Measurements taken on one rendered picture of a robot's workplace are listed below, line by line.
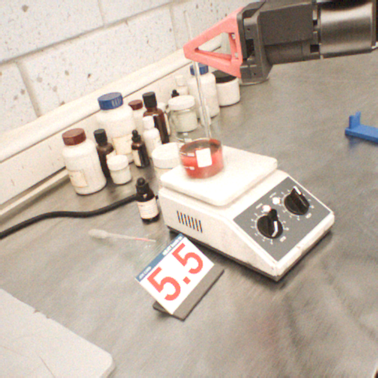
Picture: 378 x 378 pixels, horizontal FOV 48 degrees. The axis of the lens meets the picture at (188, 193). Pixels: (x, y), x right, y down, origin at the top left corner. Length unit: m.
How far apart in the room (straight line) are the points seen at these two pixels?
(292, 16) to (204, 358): 0.35
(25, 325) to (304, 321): 0.32
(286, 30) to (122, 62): 0.61
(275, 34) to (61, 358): 0.40
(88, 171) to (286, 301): 0.42
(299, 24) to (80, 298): 0.40
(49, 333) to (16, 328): 0.05
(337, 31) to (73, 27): 0.60
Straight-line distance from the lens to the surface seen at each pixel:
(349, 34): 0.47
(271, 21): 0.47
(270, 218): 0.51
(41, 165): 0.85
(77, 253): 0.65
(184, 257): 0.54
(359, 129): 0.85
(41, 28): 0.90
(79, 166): 0.76
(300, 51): 0.48
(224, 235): 0.53
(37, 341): 0.53
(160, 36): 1.12
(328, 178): 0.71
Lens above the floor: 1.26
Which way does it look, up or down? 31 degrees down
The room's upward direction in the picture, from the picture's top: 12 degrees counter-clockwise
